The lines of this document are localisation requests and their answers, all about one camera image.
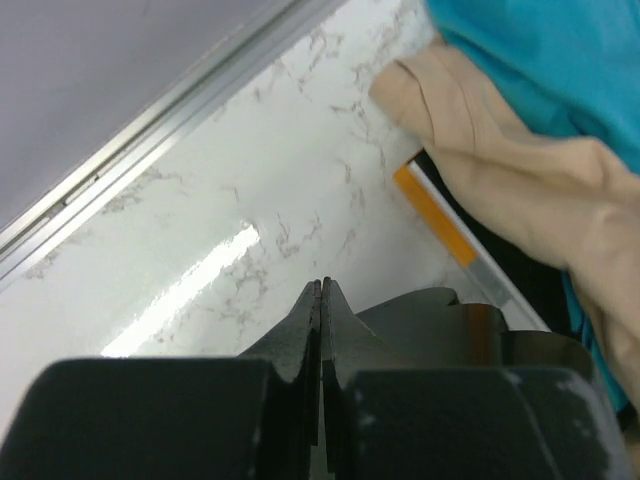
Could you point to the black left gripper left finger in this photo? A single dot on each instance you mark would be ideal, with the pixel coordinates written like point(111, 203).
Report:
point(253, 416)

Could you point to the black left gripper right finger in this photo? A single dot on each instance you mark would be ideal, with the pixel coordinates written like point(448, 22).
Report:
point(425, 387)

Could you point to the beige t shirt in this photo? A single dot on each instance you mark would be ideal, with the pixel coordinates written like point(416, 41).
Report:
point(568, 203)

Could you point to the teal t shirt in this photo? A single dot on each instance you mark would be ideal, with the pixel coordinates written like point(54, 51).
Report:
point(567, 69)

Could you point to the black orange-edged notebook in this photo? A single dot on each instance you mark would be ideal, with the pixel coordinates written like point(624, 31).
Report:
point(529, 293)

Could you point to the aluminium frame rail left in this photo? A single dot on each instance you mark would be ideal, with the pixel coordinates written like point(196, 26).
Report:
point(88, 88)

